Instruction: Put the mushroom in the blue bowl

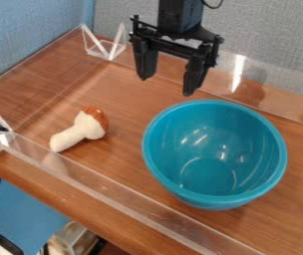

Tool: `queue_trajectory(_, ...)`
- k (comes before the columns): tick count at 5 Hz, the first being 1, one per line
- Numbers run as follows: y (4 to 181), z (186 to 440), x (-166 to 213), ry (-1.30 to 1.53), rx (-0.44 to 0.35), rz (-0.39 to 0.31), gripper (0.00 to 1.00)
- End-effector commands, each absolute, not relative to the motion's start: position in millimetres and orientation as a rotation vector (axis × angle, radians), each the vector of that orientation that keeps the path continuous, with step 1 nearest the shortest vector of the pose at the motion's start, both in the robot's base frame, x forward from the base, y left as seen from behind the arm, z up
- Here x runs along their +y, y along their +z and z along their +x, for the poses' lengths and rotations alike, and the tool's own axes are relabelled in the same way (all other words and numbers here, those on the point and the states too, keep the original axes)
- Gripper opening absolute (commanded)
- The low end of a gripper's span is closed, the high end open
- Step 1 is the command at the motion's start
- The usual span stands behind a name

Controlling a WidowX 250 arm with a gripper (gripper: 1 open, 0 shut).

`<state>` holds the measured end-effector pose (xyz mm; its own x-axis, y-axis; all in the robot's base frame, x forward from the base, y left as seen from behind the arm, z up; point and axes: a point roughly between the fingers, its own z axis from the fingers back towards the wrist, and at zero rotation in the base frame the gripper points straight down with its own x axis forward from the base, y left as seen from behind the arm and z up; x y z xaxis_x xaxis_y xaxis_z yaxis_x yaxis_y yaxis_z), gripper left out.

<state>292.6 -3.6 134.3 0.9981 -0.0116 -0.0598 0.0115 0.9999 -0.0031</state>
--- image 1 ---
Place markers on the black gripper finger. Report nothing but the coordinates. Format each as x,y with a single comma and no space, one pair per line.
145,57
194,75

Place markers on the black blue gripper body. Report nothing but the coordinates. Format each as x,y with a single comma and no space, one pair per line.
177,33

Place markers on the white brown toy mushroom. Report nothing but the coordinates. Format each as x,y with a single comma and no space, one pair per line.
91,125

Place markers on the blue plastic bowl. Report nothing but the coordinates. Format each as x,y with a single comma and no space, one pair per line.
215,153

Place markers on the clear acrylic back barrier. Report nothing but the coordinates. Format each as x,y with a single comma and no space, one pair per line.
234,86

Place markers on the clear acrylic barrier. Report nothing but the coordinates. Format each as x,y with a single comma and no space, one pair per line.
137,223
234,86

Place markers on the clear acrylic front barrier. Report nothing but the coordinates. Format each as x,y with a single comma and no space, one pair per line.
137,223

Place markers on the clear box under table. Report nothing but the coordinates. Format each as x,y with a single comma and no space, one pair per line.
73,240

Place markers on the clear acrylic corner bracket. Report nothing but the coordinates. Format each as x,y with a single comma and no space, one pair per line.
103,48

